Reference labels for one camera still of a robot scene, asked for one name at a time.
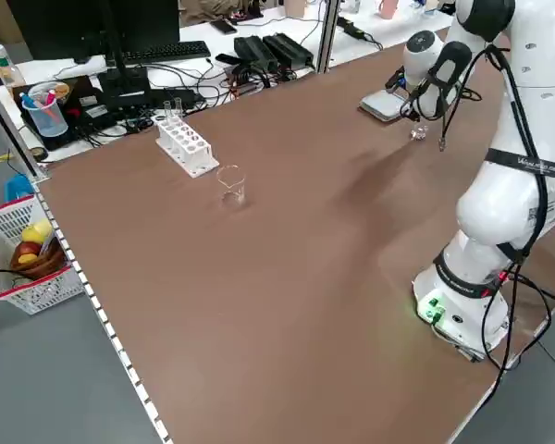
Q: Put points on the pink cup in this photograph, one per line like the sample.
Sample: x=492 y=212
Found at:
x=387 y=8

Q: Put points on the white plastic basket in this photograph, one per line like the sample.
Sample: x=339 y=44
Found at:
x=18 y=287

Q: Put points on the black equipment box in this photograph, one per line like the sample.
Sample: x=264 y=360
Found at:
x=88 y=111

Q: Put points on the black monitor stand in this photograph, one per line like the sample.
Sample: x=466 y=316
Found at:
x=120 y=69

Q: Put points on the clear bottle with white cap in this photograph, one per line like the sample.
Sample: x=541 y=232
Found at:
x=4 y=65

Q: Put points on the black keyboard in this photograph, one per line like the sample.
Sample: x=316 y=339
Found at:
x=166 y=50

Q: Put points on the blue plastic item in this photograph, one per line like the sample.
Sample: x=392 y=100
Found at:
x=18 y=187

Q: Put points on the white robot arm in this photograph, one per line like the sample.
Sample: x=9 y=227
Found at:
x=504 y=139

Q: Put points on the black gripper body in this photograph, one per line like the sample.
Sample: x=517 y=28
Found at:
x=410 y=99

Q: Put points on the brown wooden bowl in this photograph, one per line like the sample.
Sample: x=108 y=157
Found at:
x=41 y=268

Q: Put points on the silver digital balance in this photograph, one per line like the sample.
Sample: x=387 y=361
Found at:
x=384 y=104

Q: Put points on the black finned power supply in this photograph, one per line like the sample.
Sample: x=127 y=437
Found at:
x=254 y=51
x=289 y=48

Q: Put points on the black tape roll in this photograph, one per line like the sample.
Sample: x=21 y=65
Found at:
x=38 y=152

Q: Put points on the black computer monitor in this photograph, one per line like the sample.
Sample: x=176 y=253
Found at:
x=74 y=23

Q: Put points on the aluminium corner frame post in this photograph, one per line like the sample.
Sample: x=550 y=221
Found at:
x=9 y=125

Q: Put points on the white test tube rack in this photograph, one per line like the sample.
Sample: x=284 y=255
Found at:
x=185 y=148

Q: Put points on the glass test tube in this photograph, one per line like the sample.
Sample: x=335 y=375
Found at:
x=168 y=111
x=177 y=108

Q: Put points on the yellow fruit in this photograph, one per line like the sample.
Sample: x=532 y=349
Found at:
x=37 y=230

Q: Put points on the red apple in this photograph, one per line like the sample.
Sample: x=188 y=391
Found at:
x=28 y=249

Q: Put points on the small glass beaker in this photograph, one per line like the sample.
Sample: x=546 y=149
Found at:
x=418 y=133

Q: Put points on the black power adapter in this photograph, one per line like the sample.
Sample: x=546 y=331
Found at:
x=351 y=28

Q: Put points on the black phone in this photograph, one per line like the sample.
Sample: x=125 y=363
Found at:
x=224 y=26

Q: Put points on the clear measuring cup with pens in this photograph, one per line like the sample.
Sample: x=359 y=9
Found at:
x=44 y=115

